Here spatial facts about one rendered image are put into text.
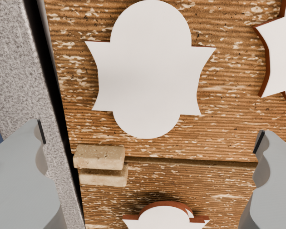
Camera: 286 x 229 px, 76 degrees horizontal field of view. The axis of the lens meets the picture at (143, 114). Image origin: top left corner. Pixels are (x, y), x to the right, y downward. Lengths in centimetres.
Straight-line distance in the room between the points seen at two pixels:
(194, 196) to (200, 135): 11
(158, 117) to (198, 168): 10
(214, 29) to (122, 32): 8
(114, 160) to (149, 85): 9
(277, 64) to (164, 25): 11
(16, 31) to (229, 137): 26
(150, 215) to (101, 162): 11
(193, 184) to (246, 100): 14
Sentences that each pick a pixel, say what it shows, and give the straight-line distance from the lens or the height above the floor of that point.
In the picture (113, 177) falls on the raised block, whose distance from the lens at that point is 24.
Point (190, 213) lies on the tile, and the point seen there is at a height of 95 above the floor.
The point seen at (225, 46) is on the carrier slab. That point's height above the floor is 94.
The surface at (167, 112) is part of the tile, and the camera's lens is 20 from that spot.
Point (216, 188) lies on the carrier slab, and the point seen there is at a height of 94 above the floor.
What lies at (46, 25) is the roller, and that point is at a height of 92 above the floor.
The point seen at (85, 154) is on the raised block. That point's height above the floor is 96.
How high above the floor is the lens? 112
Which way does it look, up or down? 62 degrees down
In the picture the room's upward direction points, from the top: 178 degrees counter-clockwise
